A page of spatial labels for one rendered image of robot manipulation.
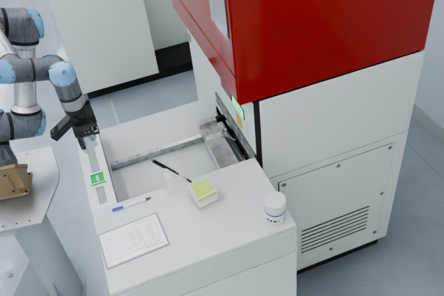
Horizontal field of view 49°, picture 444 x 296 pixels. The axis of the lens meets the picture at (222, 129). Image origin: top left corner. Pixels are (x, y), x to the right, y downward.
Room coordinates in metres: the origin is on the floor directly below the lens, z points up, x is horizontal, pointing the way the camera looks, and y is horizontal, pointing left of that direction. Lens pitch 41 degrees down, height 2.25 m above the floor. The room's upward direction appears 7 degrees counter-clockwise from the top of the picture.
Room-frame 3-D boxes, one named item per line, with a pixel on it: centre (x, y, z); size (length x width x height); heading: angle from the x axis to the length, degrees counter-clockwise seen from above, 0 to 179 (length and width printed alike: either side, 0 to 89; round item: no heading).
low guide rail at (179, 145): (1.55, 0.24, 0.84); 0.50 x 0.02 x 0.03; 106
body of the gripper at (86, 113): (1.30, 0.46, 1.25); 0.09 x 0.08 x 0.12; 106
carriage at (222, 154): (1.47, 0.02, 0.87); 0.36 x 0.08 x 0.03; 16
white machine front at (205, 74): (1.69, -0.01, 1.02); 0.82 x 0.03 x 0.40; 16
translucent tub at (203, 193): (1.12, 0.09, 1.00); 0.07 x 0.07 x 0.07; 25
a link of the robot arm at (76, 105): (1.30, 0.47, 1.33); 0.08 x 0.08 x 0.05
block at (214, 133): (1.54, 0.04, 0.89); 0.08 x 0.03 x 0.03; 106
